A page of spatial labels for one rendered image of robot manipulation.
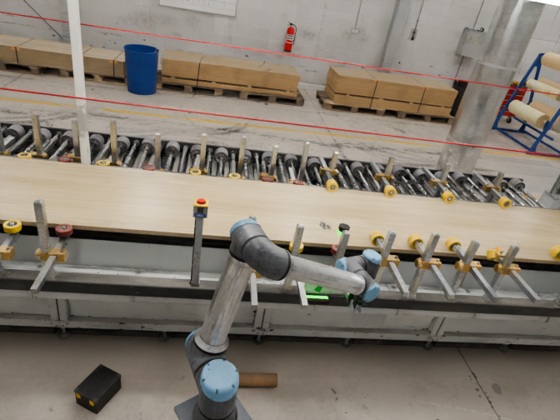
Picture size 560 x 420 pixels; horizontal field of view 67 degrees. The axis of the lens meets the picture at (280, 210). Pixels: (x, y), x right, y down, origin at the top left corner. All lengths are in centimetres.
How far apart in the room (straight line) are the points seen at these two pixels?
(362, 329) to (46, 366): 203
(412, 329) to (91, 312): 218
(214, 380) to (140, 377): 116
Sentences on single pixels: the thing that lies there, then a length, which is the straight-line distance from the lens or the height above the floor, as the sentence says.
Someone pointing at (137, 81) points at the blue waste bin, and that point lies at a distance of 752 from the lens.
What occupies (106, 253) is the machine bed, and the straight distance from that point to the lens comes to 259.
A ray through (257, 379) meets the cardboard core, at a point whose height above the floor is 7.
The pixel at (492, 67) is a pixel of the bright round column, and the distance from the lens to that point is 585.
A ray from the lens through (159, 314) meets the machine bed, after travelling 290.
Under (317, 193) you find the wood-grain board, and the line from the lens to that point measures 302.
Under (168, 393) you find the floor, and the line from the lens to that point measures 279.
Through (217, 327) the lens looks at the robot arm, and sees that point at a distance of 177.
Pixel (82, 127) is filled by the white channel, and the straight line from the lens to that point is 308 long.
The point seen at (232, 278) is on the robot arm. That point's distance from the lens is 161.
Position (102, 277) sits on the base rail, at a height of 70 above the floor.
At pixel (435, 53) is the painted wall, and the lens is 1010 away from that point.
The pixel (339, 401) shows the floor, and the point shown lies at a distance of 291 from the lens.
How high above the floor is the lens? 228
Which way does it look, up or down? 30 degrees down
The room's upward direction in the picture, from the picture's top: 11 degrees clockwise
